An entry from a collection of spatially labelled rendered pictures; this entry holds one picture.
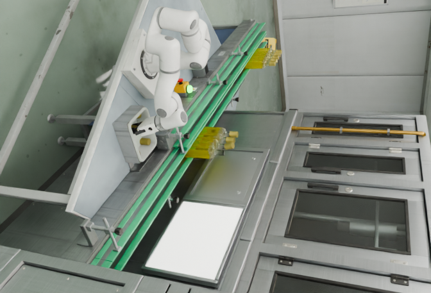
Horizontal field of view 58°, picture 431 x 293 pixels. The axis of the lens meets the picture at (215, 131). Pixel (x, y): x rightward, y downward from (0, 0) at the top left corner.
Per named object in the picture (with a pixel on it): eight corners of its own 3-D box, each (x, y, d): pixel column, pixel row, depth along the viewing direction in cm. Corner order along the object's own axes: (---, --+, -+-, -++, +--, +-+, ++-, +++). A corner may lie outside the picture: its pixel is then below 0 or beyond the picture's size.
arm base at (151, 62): (136, 63, 184) (165, 59, 178) (142, 41, 190) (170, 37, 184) (152, 81, 197) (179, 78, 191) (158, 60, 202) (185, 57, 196)
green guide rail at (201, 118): (173, 147, 205) (186, 148, 202) (172, 145, 205) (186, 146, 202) (257, 32, 341) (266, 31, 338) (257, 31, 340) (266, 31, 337)
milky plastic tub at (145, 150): (126, 163, 189) (142, 164, 186) (112, 123, 178) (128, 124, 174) (143, 142, 203) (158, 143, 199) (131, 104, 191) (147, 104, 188)
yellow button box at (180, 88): (174, 97, 233) (186, 97, 231) (172, 85, 229) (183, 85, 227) (179, 91, 239) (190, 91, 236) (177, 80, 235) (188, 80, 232)
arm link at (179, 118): (169, 98, 164) (178, 88, 171) (149, 103, 169) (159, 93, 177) (185, 128, 170) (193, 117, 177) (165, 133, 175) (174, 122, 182)
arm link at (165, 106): (164, 61, 165) (165, 104, 177) (150, 74, 155) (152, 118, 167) (183, 65, 163) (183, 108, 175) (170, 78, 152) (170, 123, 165)
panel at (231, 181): (142, 272, 164) (217, 288, 152) (140, 268, 163) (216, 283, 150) (214, 149, 234) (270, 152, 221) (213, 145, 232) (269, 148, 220)
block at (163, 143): (157, 150, 204) (169, 150, 201) (152, 134, 199) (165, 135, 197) (160, 146, 207) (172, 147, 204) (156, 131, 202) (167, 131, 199)
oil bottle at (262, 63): (238, 69, 299) (274, 68, 289) (237, 62, 296) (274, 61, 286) (240, 66, 304) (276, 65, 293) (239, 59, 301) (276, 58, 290)
